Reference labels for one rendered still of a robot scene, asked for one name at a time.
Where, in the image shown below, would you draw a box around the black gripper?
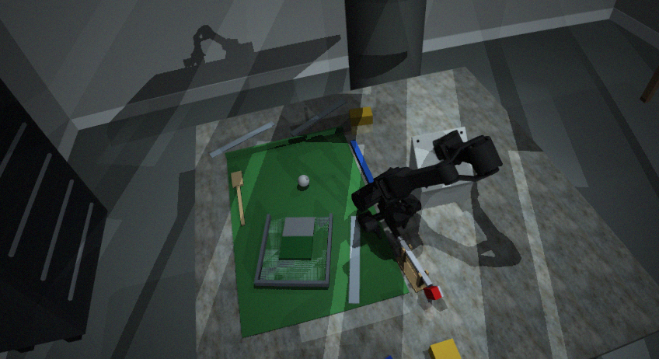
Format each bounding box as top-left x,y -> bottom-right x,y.
357,194 -> 421,239

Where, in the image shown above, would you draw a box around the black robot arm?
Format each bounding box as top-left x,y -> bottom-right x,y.
351,130 -> 503,228

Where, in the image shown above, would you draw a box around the green flat mat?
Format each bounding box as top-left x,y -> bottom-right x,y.
227,132 -> 409,337

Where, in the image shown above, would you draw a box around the white golf ball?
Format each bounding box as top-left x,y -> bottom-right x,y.
298,175 -> 309,186

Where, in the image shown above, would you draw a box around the light grey flat bar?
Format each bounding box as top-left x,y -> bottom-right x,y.
290,99 -> 346,136
349,216 -> 361,304
209,121 -> 275,158

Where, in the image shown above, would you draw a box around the yellow block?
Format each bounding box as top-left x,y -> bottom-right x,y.
349,106 -> 373,127
428,339 -> 461,359

